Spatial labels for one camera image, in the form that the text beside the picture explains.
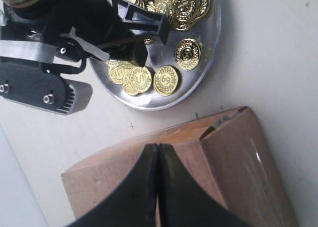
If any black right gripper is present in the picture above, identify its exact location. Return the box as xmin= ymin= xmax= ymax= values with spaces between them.
xmin=1 ymin=0 xmax=170 ymax=67

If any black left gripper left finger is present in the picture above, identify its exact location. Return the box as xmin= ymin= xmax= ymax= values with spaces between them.
xmin=62 ymin=144 xmax=159 ymax=227

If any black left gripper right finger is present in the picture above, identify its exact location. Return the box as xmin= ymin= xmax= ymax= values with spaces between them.
xmin=158 ymin=144 xmax=250 ymax=227

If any round steel plate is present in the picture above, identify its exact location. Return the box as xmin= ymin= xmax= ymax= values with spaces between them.
xmin=90 ymin=0 xmax=221 ymax=111

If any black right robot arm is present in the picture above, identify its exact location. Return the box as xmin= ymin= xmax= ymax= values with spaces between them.
xmin=1 ymin=0 xmax=170 ymax=66

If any cardboard box with slot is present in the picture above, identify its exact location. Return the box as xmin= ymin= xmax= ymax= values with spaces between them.
xmin=61 ymin=105 xmax=300 ymax=227

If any gold coin left middle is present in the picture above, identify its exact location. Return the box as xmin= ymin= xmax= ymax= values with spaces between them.
xmin=129 ymin=67 xmax=152 ymax=93

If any gold coin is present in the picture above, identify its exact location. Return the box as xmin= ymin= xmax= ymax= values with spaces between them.
xmin=175 ymin=38 xmax=201 ymax=71
xmin=154 ymin=66 xmax=178 ymax=96
xmin=129 ymin=67 xmax=152 ymax=93

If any gold coin lower left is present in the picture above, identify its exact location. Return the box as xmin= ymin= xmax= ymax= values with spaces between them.
xmin=154 ymin=66 xmax=178 ymax=96

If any gold coin bottom front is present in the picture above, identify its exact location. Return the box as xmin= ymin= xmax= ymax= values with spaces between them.
xmin=175 ymin=38 xmax=201 ymax=71

